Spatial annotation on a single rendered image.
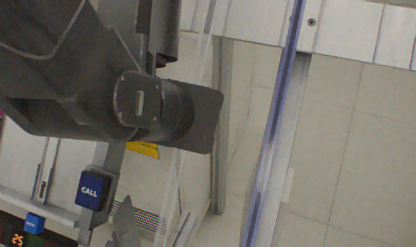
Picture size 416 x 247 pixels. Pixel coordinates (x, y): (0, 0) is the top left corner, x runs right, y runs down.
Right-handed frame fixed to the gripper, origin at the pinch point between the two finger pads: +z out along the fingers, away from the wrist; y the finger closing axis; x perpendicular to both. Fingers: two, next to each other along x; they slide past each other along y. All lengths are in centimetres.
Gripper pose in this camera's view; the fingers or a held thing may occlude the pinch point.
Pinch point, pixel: (187, 117)
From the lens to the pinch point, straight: 51.7
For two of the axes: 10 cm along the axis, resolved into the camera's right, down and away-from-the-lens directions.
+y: -9.6, -2.1, 1.9
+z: 1.8, 0.5, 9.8
